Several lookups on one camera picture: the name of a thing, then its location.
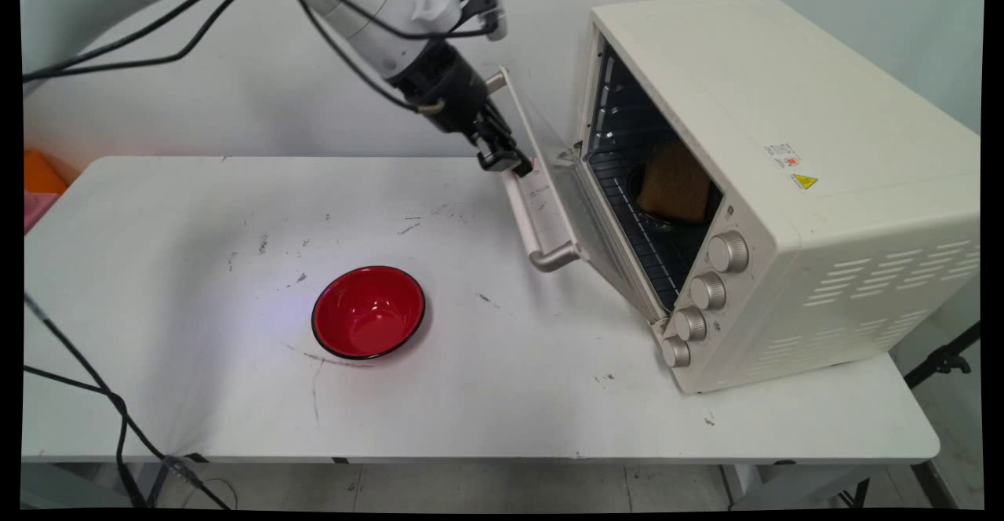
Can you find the orange box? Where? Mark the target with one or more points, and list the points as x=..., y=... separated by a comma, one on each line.
x=41, y=172

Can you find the pink object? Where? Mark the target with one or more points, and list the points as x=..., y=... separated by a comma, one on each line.
x=38, y=211

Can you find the red bowl with black rim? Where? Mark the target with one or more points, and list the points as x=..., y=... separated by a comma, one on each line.
x=369, y=313

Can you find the metal oven rack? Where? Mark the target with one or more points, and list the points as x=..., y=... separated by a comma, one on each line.
x=655, y=258

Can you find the cream toaster oven body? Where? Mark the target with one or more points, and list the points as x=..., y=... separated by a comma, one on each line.
x=784, y=74

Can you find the cream oven knob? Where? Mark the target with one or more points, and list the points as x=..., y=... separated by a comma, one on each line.
x=690, y=323
x=728, y=252
x=675, y=351
x=708, y=291

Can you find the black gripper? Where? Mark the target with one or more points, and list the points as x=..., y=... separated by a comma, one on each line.
x=443, y=85

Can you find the black tripod stand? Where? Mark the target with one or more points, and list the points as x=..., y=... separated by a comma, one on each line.
x=941, y=360

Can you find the brown bread slice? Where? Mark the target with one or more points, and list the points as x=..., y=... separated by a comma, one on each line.
x=674, y=183

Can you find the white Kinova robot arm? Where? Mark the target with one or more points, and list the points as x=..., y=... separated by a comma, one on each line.
x=376, y=11

